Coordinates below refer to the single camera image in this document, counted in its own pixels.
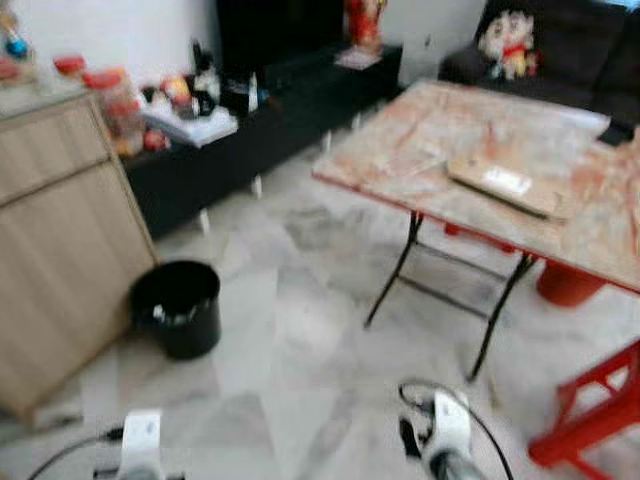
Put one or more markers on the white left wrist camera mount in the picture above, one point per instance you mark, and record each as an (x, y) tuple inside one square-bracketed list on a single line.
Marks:
[(140, 440)]

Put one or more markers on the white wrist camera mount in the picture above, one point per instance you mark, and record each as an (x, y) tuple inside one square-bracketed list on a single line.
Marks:
[(140, 440), (450, 425)]

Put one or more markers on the small black device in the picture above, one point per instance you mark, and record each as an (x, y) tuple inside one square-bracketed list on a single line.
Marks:
[(616, 133)]

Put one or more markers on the white tray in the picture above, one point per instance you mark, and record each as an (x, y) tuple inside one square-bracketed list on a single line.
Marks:
[(195, 128)]

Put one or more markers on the red plastic stool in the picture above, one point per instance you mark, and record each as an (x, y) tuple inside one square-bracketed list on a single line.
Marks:
[(590, 415)]

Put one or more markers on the plush doll with red clothes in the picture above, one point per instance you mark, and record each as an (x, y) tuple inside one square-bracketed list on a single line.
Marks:
[(508, 45)]

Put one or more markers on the flat brown cardboard parcel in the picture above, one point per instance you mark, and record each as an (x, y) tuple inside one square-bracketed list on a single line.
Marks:
[(520, 190)]

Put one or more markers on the black sofa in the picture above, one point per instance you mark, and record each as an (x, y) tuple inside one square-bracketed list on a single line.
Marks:
[(575, 50)]

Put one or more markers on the colourful toy figure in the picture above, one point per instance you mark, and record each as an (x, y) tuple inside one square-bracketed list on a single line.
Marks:
[(14, 55)]

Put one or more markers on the low black TV console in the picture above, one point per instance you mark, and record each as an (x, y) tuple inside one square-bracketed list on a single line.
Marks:
[(290, 120)]

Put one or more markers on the red and gold figurine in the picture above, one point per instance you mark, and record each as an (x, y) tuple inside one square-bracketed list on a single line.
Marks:
[(364, 22)]

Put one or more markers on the large clear jar red lid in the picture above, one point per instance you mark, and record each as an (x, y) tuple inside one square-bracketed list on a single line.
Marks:
[(115, 110)]

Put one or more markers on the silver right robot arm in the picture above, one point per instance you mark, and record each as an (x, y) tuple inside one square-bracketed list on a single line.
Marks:
[(458, 468)]

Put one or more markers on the folding table with marble top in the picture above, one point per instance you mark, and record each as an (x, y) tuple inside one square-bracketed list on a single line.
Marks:
[(480, 125)]

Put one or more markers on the flat pink book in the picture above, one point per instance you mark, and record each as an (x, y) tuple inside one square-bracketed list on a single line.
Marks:
[(357, 59)]

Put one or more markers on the black round rubbish bin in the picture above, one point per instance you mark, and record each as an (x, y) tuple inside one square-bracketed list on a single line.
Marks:
[(180, 320)]

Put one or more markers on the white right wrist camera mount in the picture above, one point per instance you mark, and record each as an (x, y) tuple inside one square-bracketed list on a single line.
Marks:
[(450, 425)]

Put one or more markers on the black television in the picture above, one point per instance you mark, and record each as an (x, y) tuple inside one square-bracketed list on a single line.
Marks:
[(280, 30)]

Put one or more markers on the light wooden cabinet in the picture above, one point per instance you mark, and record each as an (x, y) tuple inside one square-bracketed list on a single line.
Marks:
[(60, 240)]

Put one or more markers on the red and yellow toy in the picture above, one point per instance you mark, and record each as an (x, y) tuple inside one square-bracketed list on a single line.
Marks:
[(177, 93)]

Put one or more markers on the small clear jar red lid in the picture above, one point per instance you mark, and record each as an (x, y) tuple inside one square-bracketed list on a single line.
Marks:
[(70, 66)]

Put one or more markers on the red plastic bucket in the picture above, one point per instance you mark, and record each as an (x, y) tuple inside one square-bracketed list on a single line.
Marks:
[(568, 285)]

